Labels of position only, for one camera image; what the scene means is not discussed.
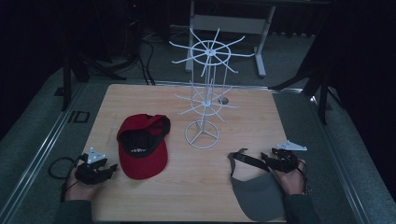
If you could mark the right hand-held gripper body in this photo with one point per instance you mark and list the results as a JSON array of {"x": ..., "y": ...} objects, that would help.
[{"x": 286, "y": 161}]

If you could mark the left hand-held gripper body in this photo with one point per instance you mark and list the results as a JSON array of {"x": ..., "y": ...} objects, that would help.
[{"x": 90, "y": 172}]

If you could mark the red baseball cap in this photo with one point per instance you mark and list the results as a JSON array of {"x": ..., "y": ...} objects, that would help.
[{"x": 143, "y": 155}]

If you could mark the grey sun visor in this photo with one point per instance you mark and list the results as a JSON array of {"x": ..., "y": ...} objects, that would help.
[{"x": 258, "y": 196}]

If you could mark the black tripod stand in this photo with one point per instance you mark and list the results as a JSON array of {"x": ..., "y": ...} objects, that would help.
[
  {"x": 322, "y": 93},
  {"x": 67, "y": 81}
]

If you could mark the aluminium frame rail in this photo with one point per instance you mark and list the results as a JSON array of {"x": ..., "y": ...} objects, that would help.
[
  {"x": 342, "y": 165},
  {"x": 34, "y": 158}
]

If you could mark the white desk frame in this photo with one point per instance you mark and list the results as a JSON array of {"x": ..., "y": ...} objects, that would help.
[{"x": 230, "y": 24}]

